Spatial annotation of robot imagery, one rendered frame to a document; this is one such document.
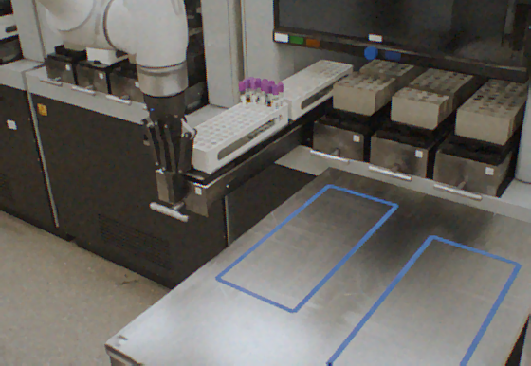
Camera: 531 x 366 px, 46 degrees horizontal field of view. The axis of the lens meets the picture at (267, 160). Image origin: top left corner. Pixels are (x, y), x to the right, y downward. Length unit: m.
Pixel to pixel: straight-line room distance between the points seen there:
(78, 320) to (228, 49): 1.07
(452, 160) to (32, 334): 1.48
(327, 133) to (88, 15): 0.63
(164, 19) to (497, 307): 0.69
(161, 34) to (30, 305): 1.46
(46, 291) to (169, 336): 1.56
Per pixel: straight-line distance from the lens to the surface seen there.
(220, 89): 1.78
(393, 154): 1.43
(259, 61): 1.66
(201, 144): 1.29
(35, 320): 2.31
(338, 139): 1.49
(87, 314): 2.28
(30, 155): 2.47
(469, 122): 1.43
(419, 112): 1.46
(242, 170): 1.33
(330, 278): 0.97
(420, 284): 0.97
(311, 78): 1.63
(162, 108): 1.17
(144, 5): 1.11
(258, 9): 1.62
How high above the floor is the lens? 1.41
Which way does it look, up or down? 27 degrees down
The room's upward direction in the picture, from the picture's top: 2 degrees counter-clockwise
